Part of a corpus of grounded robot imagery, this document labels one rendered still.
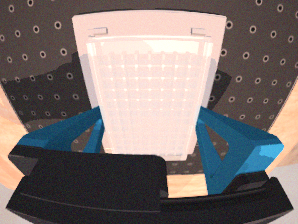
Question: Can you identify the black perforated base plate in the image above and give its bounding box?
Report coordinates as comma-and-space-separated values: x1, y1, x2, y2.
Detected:
0, 0, 298, 133

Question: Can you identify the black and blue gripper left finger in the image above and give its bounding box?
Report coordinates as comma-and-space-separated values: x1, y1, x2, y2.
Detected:
16, 106, 105, 153

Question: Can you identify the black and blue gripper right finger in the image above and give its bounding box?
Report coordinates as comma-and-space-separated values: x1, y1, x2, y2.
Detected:
195, 106, 284, 195

